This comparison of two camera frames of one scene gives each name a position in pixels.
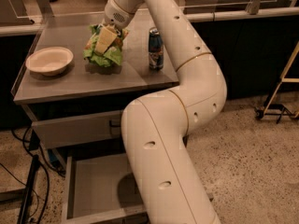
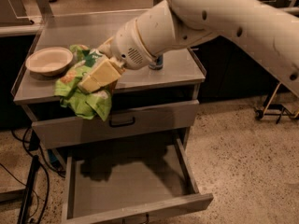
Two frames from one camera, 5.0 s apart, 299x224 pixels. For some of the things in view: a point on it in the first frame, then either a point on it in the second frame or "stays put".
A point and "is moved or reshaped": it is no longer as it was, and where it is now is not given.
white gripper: (116, 17) -> (127, 49)
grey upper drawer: (79, 130) stays put
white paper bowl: (49, 61) stays put
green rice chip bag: (104, 47) is moved or reshaped
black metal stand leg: (24, 208) stays put
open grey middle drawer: (101, 187) stays put
